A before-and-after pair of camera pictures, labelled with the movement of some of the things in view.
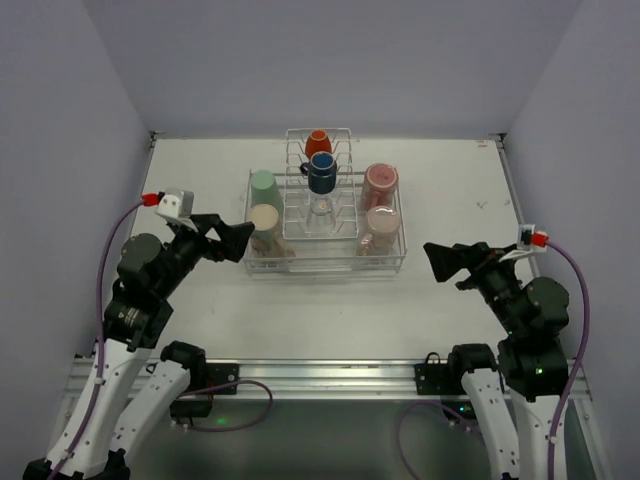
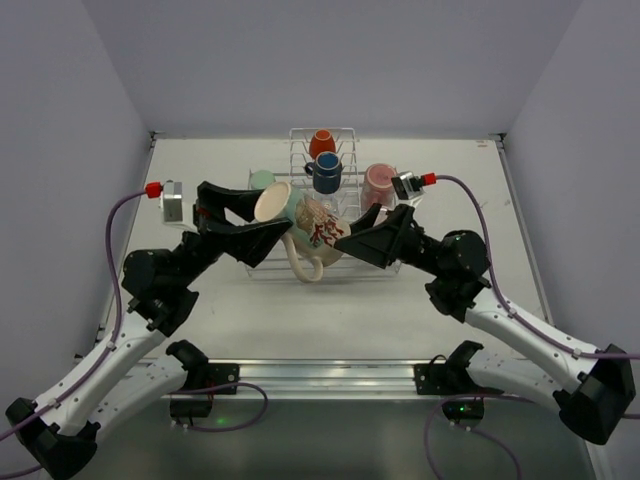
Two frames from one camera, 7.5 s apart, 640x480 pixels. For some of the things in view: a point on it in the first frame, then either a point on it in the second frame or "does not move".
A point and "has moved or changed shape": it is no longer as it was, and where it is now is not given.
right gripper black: [473, 265] -> [403, 232]
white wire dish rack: [326, 222] does not move
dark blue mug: [321, 172] does not move
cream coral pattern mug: [268, 240] has moved or changed shape
